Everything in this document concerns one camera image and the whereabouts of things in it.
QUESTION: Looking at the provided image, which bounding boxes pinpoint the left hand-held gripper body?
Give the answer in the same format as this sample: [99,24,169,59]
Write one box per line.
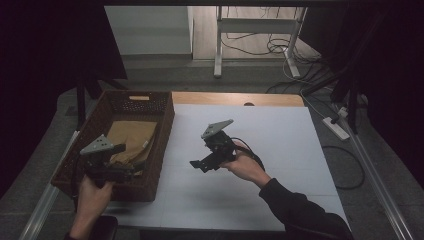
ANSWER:
[79,134,135,188]

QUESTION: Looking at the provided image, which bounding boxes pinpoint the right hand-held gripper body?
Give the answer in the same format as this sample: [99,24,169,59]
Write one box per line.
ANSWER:
[200,118,238,171]

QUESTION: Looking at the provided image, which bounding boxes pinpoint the brown woven basket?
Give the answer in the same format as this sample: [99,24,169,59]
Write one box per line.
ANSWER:
[50,89,176,203]

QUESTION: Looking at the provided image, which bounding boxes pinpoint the tan pants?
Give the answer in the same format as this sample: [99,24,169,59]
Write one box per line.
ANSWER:
[105,120,159,172]

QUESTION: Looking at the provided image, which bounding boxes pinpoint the person's right hand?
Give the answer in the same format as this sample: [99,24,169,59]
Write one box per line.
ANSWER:
[219,141,273,190]

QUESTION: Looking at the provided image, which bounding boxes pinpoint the person's left hand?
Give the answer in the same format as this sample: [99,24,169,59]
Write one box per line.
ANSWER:
[77,174,115,219]

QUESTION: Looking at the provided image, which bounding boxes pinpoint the white table mat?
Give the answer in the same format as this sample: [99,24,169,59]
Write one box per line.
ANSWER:
[103,103,350,233]

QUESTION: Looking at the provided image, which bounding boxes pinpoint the black tripod stand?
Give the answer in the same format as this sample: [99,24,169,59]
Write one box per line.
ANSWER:
[75,75,128,132]

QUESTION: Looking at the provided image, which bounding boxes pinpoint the black armrest pad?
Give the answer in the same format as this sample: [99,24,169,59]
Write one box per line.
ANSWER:
[90,215,119,240]

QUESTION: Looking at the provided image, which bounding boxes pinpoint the white power strip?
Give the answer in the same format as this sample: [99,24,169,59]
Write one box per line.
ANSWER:
[321,116,351,141]

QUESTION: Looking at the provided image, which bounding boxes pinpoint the dark curtain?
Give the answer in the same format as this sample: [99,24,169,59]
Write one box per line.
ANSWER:
[299,0,424,189]
[0,0,128,198]

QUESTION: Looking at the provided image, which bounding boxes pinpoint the white cabinet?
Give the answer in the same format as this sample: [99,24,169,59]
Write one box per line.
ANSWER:
[104,5,195,56]

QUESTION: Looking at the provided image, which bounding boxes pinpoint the black metal stand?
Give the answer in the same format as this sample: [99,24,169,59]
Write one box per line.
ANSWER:
[301,9,389,135]

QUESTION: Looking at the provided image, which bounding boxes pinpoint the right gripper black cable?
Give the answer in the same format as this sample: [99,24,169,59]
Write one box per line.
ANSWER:
[229,136,267,173]

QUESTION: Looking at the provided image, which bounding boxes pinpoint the aluminium rail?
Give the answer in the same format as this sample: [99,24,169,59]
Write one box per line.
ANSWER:
[333,103,415,240]
[18,130,81,240]

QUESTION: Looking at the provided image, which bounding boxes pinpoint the white cable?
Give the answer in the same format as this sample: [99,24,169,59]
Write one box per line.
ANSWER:
[281,49,331,120]

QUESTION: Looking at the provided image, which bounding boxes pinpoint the tangle of black floor cables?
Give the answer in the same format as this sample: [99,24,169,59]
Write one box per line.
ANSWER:
[221,31,323,65]

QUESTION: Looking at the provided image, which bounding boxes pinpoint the white desk frame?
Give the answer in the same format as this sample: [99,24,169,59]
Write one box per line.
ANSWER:
[213,5,309,80]

